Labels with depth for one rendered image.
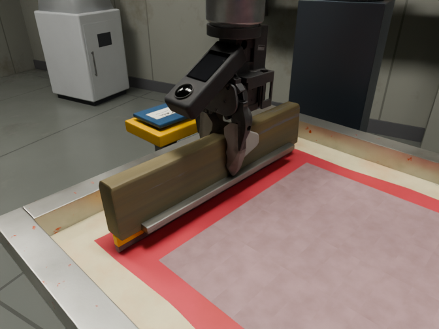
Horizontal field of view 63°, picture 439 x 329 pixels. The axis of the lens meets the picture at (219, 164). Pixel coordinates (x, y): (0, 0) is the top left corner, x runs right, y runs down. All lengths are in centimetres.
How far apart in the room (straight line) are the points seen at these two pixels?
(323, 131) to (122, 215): 44
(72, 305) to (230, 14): 36
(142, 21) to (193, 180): 369
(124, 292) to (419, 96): 299
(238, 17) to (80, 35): 328
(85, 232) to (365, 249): 37
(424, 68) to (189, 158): 282
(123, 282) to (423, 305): 33
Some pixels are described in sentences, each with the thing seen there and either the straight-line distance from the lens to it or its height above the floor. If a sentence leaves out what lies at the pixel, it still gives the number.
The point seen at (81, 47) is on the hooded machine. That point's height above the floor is 59.
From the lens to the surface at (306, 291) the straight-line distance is 43.
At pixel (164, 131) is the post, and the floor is 95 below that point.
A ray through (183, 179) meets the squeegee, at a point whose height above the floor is 102.
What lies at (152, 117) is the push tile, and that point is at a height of 97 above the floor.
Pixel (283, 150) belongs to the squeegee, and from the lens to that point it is 63.
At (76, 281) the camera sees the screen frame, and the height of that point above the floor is 99.
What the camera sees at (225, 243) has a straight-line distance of 47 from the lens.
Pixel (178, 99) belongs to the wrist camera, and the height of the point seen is 113.
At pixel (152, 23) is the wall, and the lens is 405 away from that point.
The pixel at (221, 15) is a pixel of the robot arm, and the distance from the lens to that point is 46.
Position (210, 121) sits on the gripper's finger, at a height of 107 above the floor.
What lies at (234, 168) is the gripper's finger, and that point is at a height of 101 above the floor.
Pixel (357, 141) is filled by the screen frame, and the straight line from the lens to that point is 71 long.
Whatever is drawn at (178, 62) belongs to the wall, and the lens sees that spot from 394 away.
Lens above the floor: 127
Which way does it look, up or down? 29 degrees down
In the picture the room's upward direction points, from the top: straight up
